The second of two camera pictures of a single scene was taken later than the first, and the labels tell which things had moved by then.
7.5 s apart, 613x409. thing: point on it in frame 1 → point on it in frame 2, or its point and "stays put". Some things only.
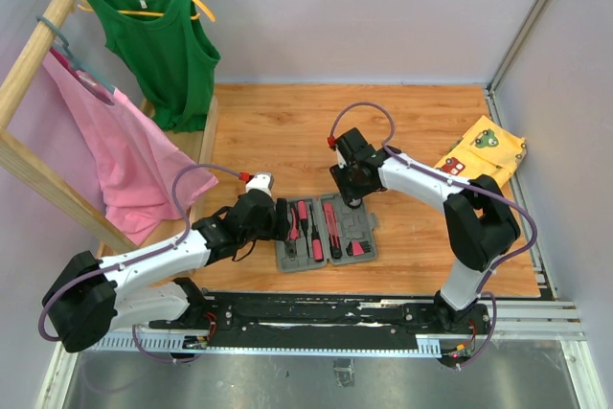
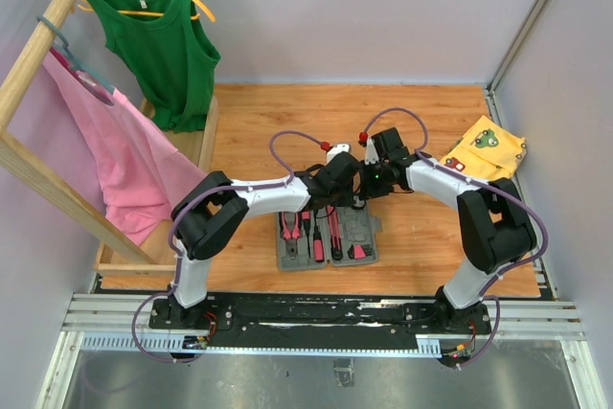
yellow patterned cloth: x=488 y=148 stays put
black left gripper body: x=271 y=227 → x=344 y=196
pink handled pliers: x=293 y=233 stays put
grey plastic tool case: x=327 y=230 stays put
